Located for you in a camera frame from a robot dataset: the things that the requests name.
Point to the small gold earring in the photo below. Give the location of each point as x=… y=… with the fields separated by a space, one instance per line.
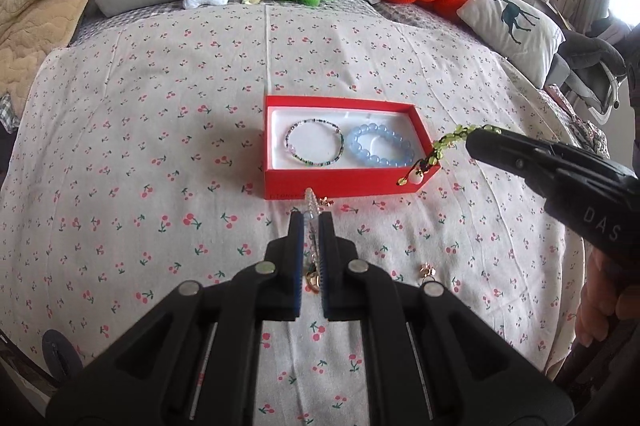
x=428 y=271

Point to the small orange pumpkin cushion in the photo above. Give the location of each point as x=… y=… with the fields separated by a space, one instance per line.
x=452 y=6

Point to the white deer print pillow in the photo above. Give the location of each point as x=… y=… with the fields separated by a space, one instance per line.
x=515 y=26

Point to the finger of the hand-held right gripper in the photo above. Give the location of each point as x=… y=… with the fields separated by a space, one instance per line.
x=505 y=156

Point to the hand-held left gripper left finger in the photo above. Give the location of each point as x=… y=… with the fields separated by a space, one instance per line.
x=296 y=256

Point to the cherry print bedsheet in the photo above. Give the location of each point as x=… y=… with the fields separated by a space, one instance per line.
x=150 y=131

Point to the person's right hand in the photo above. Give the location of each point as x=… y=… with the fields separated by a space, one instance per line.
x=597 y=296

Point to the grey chair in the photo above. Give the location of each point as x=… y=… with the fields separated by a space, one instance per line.
x=585 y=56

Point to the red jewelry box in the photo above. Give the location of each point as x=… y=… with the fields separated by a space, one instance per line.
x=350 y=181

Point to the floral cloth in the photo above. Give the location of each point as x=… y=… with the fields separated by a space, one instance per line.
x=575 y=121

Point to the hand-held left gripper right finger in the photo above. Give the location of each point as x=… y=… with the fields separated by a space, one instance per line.
x=327 y=256

